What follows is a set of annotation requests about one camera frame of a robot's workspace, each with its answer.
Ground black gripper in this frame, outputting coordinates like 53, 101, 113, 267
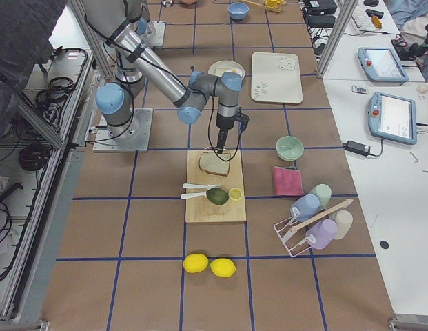
216, 113, 250, 153

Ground white bread slice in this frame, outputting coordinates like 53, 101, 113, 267
198, 152, 231, 177

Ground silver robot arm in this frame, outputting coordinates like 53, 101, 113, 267
83, 0, 249, 155

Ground cream round plate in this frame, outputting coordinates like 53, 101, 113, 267
207, 60, 245, 79

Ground wooden cutting board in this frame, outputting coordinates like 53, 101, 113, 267
185, 150, 247, 224

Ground green avocado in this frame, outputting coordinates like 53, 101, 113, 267
207, 188, 229, 205

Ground lemon half slice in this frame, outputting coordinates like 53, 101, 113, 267
228, 187, 243, 201

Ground white plastic fork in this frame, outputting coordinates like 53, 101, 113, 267
182, 183, 220, 190

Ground white plastic knife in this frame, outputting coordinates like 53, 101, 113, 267
181, 192, 207, 200

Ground green bowl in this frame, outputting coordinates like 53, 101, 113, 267
276, 136, 304, 161

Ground pink cloth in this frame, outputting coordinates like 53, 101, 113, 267
273, 166, 304, 196

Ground fried egg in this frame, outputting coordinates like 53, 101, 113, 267
225, 68, 243, 76

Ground cream bear tray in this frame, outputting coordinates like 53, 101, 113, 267
251, 52, 303, 104

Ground blue cup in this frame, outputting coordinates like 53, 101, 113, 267
290, 194, 320, 222

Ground green cup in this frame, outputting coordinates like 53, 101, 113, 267
309, 183, 332, 208

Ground whole yellow lemon left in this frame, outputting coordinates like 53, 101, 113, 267
182, 253, 209, 274

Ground whole yellow lemon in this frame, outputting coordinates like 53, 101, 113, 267
182, 253, 209, 274
210, 258, 236, 278

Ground whole yellow lemon right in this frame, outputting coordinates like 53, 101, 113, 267
210, 258, 236, 278

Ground purple cup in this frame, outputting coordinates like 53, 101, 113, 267
306, 219, 338, 250

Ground blue bowl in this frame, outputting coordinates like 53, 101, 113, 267
227, 2, 249, 21

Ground beige cup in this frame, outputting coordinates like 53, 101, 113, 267
330, 210, 353, 240

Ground black power adapter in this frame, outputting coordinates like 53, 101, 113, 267
343, 140, 370, 157

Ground lower teach pendant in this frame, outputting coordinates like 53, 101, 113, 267
367, 92, 417, 145

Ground teach pendant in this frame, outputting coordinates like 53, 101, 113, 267
357, 48, 409, 83
367, 92, 417, 145

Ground upper teach pendant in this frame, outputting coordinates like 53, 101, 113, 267
357, 48, 409, 83

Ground white keyboard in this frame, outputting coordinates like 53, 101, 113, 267
351, 6, 376, 32

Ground white wire cup rack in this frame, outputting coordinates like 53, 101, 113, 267
273, 198, 354, 258

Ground aluminium frame post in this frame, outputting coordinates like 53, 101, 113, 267
316, 0, 357, 79

